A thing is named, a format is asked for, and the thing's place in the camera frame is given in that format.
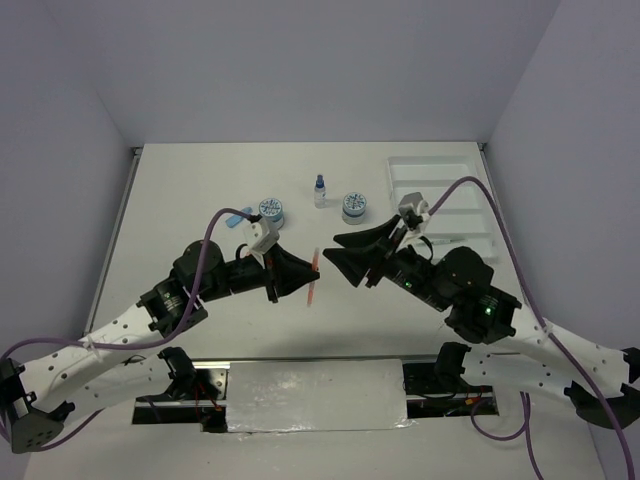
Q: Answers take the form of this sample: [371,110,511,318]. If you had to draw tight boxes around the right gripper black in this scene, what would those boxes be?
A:
[318,212,447,310]

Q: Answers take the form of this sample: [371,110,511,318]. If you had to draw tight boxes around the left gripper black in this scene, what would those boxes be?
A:
[199,241,320,303]

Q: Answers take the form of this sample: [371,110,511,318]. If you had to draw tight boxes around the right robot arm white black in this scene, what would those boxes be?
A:
[323,216,639,429]

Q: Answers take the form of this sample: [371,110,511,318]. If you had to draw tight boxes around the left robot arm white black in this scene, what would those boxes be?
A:
[1,240,320,454]

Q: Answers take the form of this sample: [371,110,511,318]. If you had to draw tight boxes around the right blue round jar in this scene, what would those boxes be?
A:
[342,192,367,225]

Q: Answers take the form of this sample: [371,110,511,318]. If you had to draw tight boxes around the blue round jar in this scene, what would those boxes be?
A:
[258,197,285,229]
[342,192,367,225]

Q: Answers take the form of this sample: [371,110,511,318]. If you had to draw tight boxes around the small clear spray bottle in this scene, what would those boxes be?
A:
[314,174,326,208]

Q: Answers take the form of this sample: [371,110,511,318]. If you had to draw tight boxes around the left blue round jar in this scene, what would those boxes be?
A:
[258,197,285,229]

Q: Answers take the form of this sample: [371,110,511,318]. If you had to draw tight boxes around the blue lead case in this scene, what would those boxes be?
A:
[225,207,253,229]

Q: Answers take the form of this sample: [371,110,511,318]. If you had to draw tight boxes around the white compartment tray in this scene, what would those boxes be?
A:
[387,156,498,263]

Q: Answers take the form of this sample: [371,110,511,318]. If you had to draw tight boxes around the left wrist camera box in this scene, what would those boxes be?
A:
[242,215,280,257]

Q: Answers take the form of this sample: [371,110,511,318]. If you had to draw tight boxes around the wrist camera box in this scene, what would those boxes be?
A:
[242,215,280,257]
[398,192,431,247]

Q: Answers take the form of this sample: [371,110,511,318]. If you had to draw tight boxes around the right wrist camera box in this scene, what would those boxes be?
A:
[398,192,431,247]

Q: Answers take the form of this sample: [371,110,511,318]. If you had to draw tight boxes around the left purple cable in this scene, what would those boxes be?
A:
[0,206,261,449]

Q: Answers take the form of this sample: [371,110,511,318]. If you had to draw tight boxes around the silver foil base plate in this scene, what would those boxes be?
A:
[226,359,410,433]

